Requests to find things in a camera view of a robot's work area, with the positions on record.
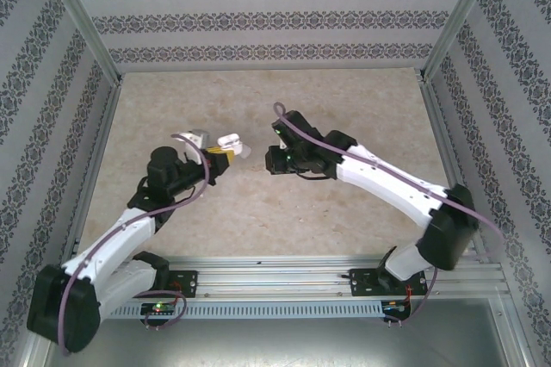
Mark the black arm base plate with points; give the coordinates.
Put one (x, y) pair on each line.
(361, 283)
(187, 283)

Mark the grey sheet metal panel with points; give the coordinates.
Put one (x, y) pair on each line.
(275, 345)

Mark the aluminium table side rail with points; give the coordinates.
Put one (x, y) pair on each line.
(447, 147)
(95, 156)

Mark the small green circuit board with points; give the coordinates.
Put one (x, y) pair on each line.
(159, 308)
(395, 306)

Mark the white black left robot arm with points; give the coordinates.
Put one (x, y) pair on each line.
(112, 242)

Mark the aluminium frame post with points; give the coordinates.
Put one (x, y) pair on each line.
(82, 18)
(460, 14)

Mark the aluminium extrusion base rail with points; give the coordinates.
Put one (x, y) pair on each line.
(275, 274)

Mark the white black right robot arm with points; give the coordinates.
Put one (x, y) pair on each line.
(387, 177)

